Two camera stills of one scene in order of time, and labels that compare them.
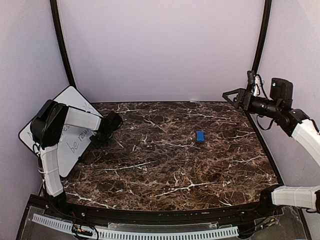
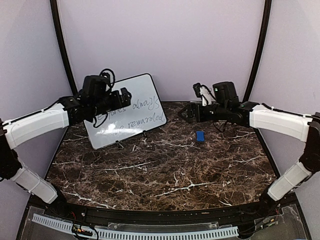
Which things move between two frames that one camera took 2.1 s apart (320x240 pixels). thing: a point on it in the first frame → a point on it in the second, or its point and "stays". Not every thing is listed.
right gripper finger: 234,102 → 186,115
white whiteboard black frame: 75,141 → 145,113
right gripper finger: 237,91 → 185,109
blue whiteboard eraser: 200,136 stays
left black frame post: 56,19 stays
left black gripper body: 102,139 → 118,103
